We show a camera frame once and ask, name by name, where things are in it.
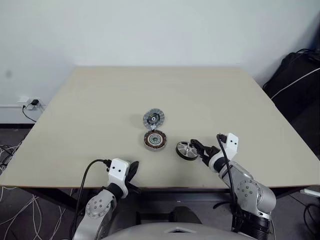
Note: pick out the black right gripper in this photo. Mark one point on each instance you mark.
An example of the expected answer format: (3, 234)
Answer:
(211, 152)

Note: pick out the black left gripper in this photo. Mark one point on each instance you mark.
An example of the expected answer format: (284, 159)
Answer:
(128, 175)

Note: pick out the spoked silver rotor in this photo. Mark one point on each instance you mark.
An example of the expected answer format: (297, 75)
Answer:
(186, 151)

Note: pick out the silver motor housing base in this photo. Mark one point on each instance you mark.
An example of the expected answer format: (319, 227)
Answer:
(155, 140)

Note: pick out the silver hinged motor lid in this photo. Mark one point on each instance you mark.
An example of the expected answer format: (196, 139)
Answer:
(153, 118)

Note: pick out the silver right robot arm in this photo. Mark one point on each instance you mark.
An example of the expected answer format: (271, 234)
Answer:
(252, 190)

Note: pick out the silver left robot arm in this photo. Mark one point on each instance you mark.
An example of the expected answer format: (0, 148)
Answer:
(98, 203)

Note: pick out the silver robot torso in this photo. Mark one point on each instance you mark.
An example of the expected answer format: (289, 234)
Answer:
(155, 232)

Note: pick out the large black bag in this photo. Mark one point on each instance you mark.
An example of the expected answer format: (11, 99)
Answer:
(297, 100)

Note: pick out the black power adapter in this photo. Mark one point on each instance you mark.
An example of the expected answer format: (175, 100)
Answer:
(34, 102)

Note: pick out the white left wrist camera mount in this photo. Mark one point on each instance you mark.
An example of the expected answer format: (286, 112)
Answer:
(118, 168)

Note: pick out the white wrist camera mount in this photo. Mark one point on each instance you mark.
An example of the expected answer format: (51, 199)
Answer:
(118, 168)
(231, 145)

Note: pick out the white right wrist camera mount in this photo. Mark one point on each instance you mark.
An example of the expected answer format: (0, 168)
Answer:
(231, 145)

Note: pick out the black table frame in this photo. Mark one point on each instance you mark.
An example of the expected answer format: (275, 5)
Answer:
(50, 197)

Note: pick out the white metal rail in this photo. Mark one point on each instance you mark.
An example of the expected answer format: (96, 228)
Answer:
(310, 190)

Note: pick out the white wall power outlet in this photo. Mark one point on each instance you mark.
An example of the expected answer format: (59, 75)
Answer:
(40, 107)

